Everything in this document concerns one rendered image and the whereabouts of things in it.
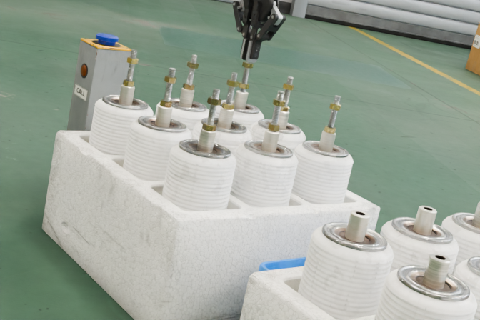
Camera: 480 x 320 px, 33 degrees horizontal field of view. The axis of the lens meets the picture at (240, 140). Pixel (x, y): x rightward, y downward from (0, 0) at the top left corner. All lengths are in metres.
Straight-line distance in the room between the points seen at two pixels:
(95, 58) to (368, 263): 0.73
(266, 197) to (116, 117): 0.28
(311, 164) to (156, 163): 0.24
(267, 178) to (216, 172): 0.10
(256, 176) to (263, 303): 0.29
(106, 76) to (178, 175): 0.40
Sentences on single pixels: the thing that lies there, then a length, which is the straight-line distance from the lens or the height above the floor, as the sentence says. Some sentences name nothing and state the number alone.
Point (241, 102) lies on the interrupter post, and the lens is 1.48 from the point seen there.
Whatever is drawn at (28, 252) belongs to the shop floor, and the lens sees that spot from 1.37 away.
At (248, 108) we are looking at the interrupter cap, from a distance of 1.50.
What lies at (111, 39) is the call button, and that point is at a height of 0.33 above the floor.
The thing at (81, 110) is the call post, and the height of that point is 0.19.
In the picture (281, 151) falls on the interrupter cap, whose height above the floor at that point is 0.25.
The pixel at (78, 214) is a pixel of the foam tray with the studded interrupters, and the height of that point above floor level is 0.08.
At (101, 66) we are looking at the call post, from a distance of 1.48.
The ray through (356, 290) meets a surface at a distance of 0.93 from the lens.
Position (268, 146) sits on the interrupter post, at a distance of 1.23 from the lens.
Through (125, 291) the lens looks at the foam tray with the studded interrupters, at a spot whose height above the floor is 0.03.
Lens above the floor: 0.56
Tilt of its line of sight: 14 degrees down
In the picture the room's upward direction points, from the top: 12 degrees clockwise
